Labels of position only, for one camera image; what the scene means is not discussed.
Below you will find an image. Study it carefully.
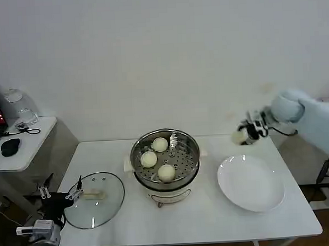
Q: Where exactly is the glass lid with steel rim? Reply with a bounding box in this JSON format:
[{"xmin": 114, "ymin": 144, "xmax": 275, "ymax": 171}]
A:
[{"xmin": 61, "ymin": 170, "xmax": 127, "ymax": 231}]

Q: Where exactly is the thin black cable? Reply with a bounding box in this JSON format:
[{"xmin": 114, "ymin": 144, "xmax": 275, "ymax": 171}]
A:
[{"xmin": 2, "ymin": 127, "xmax": 41, "ymax": 137}]

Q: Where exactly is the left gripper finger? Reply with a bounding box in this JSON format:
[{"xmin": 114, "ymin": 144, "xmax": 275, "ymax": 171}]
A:
[
  {"xmin": 37, "ymin": 173, "xmax": 55, "ymax": 200},
  {"xmin": 64, "ymin": 175, "xmax": 85, "ymax": 200}
]

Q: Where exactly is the steel steamer with cream base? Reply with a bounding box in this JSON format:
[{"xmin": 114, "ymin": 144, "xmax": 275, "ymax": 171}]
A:
[{"xmin": 121, "ymin": 125, "xmax": 211, "ymax": 210}]

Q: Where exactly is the white side table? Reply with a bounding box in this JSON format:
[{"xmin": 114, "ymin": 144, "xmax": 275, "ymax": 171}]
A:
[{"xmin": 0, "ymin": 114, "xmax": 83, "ymax": 220}]

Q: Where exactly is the clear glass jar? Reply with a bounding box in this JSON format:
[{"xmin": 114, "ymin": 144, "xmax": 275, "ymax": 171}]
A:
[{"xmin": 4, "ymin": 87, "xmax": 40, "ymax": 127}]

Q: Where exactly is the white round plate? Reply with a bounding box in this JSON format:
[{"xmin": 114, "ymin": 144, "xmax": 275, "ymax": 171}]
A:
[{"xmin": 216, "ymin": 152, "xmax": 287, "ymax": 215}]

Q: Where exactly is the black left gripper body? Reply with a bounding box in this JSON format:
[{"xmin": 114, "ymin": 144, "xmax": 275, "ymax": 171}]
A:
[{"xmin": 37, "ymin": 191, "xmax": 74, "ymax": 223}]

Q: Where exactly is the black power cable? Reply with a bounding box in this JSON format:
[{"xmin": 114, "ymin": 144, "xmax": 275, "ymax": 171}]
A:
[{"xmin": 306, "ymin": 157, "xmax": 329, "ymax": 211}]

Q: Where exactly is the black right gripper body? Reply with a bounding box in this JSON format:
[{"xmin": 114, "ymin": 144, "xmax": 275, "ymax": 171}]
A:
[{"xmin": 251, "ymin": 112, "xmax": 270, "ymax": 140}]

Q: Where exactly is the black computer mouse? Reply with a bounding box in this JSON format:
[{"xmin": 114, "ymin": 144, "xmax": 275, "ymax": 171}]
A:
[{"xmin": 0, "ymin": 138, "xmax": 22, "ymax": 157}]

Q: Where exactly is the white steamed bun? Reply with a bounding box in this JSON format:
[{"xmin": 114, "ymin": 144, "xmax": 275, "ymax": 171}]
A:
[
  {"xmin": 230, "ymin": 130, "xmax": 248, "ymax": 145},
  {"xmin": 150, "ymin": 136, "xmax": 169, "ymax": 154},
  {"xmin": 157, "ymin": 163, "xmax": 176, "ymax": 183},
  {"xmin": 139, "ymin": 150, "xmax": 159, "ymax": 169}
]

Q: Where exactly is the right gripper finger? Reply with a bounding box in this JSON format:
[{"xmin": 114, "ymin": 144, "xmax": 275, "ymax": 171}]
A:
[
  {"xmin": 236, "ymin": 119, "xmax": 255, "ymax": 133},
  {"xmin": 241, "ymin": 133, "xmax": 260, "ymax": 146}
]

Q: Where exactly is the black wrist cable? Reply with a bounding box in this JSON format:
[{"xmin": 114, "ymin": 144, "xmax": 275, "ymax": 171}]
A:
[{"xmin": 274, "ymin": 126, "xmax": 299, "ymax": 137}]

